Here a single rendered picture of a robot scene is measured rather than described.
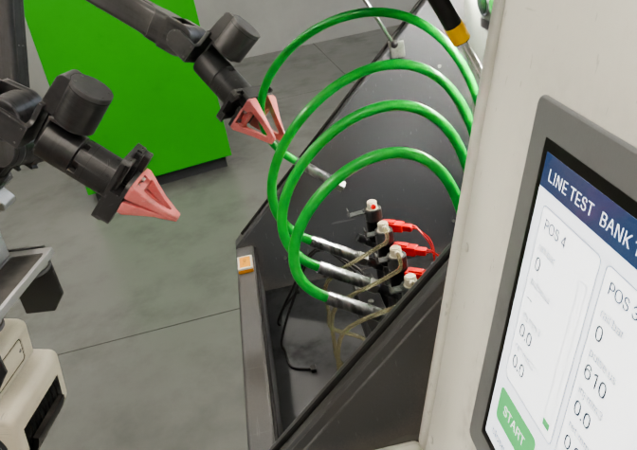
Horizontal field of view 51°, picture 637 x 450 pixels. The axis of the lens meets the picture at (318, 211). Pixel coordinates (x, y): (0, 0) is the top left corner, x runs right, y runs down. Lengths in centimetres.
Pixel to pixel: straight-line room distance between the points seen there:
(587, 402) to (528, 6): 31
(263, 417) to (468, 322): 41
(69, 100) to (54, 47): 337
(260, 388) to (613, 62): 75
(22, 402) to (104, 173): 71
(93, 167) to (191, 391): 181
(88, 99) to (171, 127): 353
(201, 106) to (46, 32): 99
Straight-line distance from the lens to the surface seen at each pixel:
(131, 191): 91
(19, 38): 149
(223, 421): 248
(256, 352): 113
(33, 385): 155
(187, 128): 443
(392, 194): 145
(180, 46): 123
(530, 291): 56
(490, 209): 64
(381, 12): 106
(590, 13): 51
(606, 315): 47
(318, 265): 94
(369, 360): 81
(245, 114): 116
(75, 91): 90
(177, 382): 272
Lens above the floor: 162
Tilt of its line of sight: 26 degrees down
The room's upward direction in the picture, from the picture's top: 11 degrees counter-clockwise
